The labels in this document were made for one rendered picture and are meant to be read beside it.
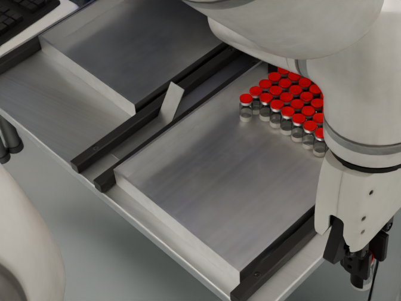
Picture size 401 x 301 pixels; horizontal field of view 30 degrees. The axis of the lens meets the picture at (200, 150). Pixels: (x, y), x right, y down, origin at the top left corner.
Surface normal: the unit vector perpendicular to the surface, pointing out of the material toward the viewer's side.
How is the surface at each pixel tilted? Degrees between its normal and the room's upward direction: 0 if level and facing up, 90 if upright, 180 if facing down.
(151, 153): 90
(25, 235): 75
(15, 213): 68
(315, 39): 115
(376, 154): 87
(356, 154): 88
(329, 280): 90
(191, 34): 0
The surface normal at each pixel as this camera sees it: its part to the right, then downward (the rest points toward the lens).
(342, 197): -0.58, 0.51
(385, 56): -0.15, 0.71
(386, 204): 0.72, 0.47
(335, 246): -0.66, 0.24
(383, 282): -0.70, 0.55
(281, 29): 0.16, 0.96
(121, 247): -0.05, -0.66
